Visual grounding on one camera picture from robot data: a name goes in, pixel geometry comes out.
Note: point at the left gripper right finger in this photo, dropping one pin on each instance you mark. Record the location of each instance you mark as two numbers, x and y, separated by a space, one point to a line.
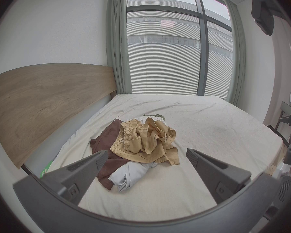
220 176

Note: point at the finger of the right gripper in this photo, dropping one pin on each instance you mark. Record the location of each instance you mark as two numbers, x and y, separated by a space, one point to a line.
286 120

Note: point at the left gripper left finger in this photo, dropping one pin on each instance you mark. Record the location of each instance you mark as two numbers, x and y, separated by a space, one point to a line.
70 178

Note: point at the tan shorts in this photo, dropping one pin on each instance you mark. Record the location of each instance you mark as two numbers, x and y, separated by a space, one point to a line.
145 139

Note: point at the bed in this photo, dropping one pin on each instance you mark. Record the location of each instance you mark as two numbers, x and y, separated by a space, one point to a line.
208 120

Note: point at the grey dressing table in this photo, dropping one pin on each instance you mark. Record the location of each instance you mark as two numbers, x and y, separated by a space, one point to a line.
285 106

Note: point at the green printed package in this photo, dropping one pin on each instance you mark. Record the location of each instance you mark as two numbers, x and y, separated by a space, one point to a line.
46 170

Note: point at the brown garment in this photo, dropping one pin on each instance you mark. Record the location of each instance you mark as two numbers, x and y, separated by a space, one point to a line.
105 142

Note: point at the pale grey garment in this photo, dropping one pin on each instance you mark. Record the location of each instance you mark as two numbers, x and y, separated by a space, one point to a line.
131 176

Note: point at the grey-green curtain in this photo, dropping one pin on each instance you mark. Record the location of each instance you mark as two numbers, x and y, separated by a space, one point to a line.
238 69
117 45

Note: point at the olive green garment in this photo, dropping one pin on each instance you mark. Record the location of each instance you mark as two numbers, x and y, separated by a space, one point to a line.
162 116

